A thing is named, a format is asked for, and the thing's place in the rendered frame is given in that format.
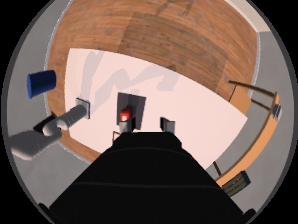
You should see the red self-inking stamp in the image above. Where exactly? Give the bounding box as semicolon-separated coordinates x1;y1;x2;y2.
120;106;133;121

